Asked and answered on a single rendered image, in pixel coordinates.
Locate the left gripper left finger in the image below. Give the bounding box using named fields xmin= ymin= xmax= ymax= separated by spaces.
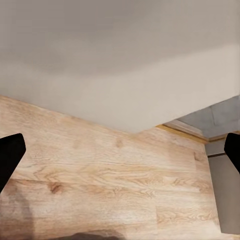
xmin=0 ymin=133 xmax=26 ymax=193

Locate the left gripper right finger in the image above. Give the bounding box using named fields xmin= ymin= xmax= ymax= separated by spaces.
xmin=224 ymin=133 xmax=240 ymax=173

